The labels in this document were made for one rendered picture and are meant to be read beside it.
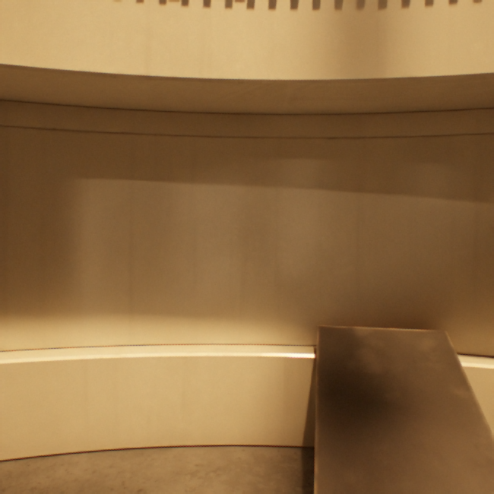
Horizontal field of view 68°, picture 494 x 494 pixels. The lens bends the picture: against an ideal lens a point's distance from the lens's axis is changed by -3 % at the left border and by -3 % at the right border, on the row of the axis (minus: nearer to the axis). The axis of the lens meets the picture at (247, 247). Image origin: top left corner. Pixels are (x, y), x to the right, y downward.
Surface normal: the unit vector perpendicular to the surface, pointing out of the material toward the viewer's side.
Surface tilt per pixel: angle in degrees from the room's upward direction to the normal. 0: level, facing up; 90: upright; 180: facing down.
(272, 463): 0
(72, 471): 0
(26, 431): 90
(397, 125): 90
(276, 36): 90
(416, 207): 90
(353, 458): 25
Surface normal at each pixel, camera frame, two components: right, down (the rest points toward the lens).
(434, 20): -0.22, 0.03
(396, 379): -0.07, -0.90
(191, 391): 0.09, 0.03
